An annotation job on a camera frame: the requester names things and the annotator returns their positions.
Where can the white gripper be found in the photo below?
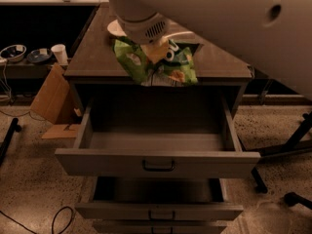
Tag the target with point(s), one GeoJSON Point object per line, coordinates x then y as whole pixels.
{"type": "Point", "coordinates": [142, 32]}

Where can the green rice chip bag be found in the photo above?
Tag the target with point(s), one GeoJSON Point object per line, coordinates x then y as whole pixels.
{"type": "Point", "coordinates": [174, 68]}

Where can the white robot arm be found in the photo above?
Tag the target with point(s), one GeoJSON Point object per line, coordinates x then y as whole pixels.
{"type": "Point", "coordinates": [273, 36]}

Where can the green chip bag on counter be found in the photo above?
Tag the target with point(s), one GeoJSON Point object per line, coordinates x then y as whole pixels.
{"type": "Point", "coordinates": [191, 46]}

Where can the grey drawer cabinet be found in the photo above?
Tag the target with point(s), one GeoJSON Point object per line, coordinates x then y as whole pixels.
{"type": "Point", "coordinates": [94, 59]}

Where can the grey open top drawer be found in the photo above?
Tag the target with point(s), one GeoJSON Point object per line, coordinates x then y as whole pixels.
{"type": "Point", "coordinates": [159, 132]}

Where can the grey open drawer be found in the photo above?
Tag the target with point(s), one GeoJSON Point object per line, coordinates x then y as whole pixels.
{"type": "Point", "coordinates": [115, 198]}
{"type": "Point", "coordinates": [159, 132]}

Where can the grey open middle drawer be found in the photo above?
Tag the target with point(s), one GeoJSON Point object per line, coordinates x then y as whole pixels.
{"type": "Point", "coordinates": [115, 198]}

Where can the grey bottom drawer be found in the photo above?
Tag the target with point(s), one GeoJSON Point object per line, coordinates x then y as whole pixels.
{"type": "Point", "coordinates": [158, 227]}

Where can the white bowl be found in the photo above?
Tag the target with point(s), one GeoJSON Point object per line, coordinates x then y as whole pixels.
{"type": "Point", "coordinates": [115, 29]}

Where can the white paper cup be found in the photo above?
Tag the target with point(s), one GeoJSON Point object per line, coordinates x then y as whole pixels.
{"type": "Point", "coordinates": [60, 53]}

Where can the brown cardboard box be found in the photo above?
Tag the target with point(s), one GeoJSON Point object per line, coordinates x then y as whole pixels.
{"type": "Point", "coordinates": [55, 103]}

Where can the blue bowl right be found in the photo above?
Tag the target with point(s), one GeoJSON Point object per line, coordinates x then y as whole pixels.
{"type": "Point", "coordinates": [39, 56]}

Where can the blue bowl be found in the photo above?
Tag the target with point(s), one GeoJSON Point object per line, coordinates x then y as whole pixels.
{"type": "Point", "coordinates": [39, 56]}
{"type": "Point", "coordinates": [13, 53]}

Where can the grey side shelf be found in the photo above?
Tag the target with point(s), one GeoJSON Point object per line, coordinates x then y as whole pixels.
{"type": "Point", "coordinates": [26, 70]}

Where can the blue bowl left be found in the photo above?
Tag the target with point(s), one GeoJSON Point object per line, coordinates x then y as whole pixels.
{"type": "Point", "coordinates": [13, 53]}

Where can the black stand leg left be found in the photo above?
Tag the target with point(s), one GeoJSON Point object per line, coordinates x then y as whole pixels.
{"type": "Point", "coordinates": [13, 128]}

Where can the black table base right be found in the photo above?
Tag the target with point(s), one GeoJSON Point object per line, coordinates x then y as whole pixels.
{"type": "Point", "coordinates": [294, 145]}

